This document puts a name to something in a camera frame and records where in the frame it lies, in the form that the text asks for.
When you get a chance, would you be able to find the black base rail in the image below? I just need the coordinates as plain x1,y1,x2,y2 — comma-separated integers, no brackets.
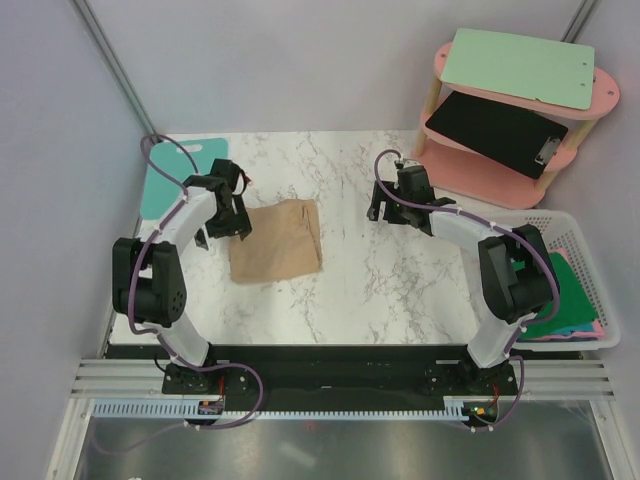
162,345,517,410

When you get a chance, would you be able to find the purple cable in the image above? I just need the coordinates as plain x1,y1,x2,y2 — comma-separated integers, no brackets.
92,134,269,456
374,149,561,434

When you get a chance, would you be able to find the mint green board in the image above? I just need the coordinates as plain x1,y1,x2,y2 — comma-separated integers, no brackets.
441,28,595,110

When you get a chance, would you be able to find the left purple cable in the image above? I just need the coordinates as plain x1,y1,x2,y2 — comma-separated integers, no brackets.
92,134,269,456

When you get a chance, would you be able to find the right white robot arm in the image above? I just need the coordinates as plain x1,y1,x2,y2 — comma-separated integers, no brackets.
367,166,560,394

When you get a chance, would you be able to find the beige t shirt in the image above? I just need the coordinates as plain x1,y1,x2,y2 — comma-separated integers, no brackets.
229,199,322,284

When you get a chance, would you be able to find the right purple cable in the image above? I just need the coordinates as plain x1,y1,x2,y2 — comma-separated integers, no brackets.
374,149,561,434

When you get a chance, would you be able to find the blue t shirt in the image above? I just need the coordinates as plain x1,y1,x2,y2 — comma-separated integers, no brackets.
539,322,603,341

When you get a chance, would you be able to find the teal cutting board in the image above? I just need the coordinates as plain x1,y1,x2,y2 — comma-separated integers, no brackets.
140,138,229,221

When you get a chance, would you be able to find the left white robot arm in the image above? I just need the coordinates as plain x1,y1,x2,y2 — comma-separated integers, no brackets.
112,159,252,393

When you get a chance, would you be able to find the white plastic basket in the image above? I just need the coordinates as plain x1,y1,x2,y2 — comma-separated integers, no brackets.
488,209,621,352

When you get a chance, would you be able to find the black clipboard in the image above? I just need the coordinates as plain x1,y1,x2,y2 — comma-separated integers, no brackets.
425,91,568,179

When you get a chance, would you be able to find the pink t shirt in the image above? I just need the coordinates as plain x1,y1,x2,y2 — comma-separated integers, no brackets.
542,245,609,342

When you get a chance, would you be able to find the white cable duct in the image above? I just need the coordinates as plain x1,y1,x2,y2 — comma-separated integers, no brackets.
92,399,484,421

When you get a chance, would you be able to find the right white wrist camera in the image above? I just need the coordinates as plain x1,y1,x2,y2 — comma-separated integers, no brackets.
394,158,418,170

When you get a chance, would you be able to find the pink two-tier shelf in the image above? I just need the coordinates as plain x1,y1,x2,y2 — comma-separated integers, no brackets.
412,44,620,209

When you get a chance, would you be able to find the green t shirt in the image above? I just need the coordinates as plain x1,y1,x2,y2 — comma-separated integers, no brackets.
514,249,599,339

